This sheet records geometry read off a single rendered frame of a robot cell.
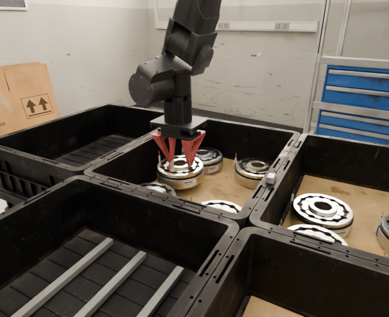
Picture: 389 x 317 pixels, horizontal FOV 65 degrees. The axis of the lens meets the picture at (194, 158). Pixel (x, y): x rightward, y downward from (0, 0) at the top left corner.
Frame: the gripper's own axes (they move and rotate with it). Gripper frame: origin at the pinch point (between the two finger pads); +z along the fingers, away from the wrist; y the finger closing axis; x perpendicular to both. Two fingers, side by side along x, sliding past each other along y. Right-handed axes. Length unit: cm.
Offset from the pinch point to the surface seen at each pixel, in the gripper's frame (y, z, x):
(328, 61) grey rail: 3, 2, 192
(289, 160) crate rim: 22.4, -3.5, 3.3
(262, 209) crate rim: 23.2, -3.9, -15.0
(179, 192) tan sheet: 1.5, 6.0, -3.1
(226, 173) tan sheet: 6.5, 6.4, 10.3
